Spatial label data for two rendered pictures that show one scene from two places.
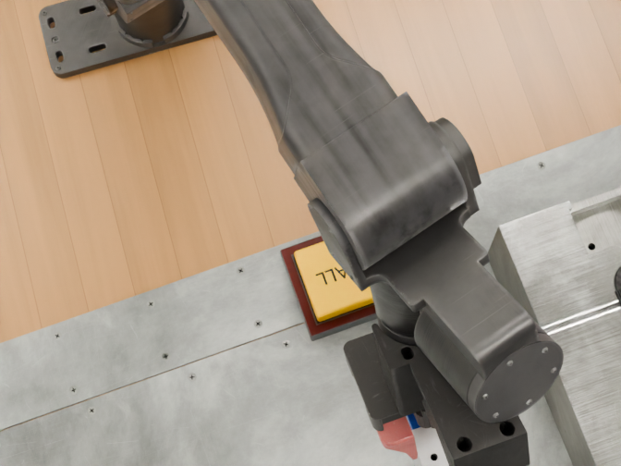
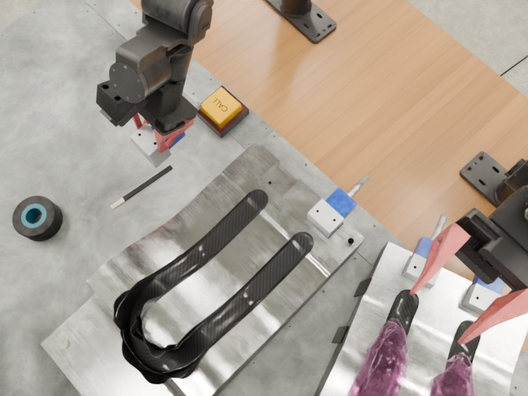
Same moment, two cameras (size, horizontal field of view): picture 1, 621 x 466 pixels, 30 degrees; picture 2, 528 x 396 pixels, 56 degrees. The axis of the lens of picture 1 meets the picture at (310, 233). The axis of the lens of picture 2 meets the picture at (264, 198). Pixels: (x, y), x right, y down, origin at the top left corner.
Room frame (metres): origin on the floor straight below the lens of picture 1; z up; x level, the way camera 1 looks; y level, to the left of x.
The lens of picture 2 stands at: (0.04, -0.49, 1.70)
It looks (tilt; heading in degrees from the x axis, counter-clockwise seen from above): 71 degrees down; 59
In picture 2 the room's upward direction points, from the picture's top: 3 degrees counter-clockwise
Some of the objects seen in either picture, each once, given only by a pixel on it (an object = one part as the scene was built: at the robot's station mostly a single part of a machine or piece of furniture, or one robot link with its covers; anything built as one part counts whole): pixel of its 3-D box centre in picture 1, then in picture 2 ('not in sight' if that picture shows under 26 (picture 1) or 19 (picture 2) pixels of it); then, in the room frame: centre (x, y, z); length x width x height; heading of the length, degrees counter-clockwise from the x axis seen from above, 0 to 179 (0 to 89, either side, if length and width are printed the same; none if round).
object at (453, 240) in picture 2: not in sight; (453, 272); (0.24, -0.51, 1.20); 0.09 x 0.07 x 0.07; 8
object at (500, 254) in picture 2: not in sight; (482, 298); (0.25, -0.55, 1.20); 0.09 x 0.07 x 0.07; 8
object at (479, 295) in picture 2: not in sight; (490, 276); (0.43, -0.57, 0.86); 0.13 x 0.05 x 0.05; 28
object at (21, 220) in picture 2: not in sight; (38, 218); (-0.18, -0.02, 0.82); 0.08 x 0.08 x 0.04
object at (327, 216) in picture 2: not in sight; (342, 201); (0.29, -0.33, 0.89); 0.13 x 0.05 x 0.05; 11
